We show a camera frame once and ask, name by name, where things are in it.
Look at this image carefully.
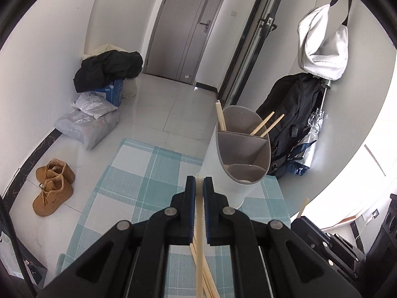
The white plastic bag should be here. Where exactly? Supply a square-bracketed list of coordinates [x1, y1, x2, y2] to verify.
[0, 232, 23, 278]

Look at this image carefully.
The white grey utensil holder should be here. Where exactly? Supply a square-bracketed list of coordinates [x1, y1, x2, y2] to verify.
[198, 106, 271, 209]

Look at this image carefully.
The grey plastic parcel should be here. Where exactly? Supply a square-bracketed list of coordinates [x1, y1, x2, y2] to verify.
[55, 110, 120, 150]

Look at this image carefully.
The teal plaid placemat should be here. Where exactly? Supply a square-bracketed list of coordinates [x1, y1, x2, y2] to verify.
[56, 139, 291, 297]

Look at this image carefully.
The tan boot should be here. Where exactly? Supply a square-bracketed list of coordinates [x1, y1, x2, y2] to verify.
[32, 175, 73, 217]
[36, 159, 75, 184]

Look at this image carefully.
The white hanging bag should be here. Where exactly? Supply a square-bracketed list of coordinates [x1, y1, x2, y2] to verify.
[298, 0, 349, 81]

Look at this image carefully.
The silver folded umbrella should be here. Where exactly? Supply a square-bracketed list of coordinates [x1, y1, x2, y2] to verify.
[287, 79, 332, 176]

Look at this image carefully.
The black framed glass door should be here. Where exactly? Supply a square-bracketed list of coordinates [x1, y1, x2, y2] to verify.
[218, 0, 281, 107]

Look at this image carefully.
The blue cardboard box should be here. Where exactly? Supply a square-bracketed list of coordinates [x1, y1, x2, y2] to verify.
[94, 79, 124, 107]

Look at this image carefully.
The cream cloth bundle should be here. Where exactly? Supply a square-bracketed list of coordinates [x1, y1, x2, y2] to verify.
[81, 44, 126, 61]

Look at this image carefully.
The wooden chopstick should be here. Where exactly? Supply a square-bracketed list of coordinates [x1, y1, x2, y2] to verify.
[250, 111, 274, 136]
[190, 237, 220, 298]
[297, 198, 309, 218]
[195, 178, 204, 298]
[195, 251, 205, 296]
[215, 100, 227, 131]
[260, 114, 285, 138]

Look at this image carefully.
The black backpack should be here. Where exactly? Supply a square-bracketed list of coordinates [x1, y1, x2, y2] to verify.
[256, 73, 324, 178]

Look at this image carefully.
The grey entrance door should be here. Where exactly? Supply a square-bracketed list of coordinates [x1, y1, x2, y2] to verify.
[145, 0, 223, 85]

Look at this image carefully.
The black speaker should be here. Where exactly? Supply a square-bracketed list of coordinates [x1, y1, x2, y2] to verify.
[365, 194, 396, 297]

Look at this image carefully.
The white plastic parcel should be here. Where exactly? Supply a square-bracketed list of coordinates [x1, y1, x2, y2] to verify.
[72, 92, 118, 120]

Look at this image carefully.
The black jacket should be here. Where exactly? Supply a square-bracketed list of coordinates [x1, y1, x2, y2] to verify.
[73, 50, 143, 93]

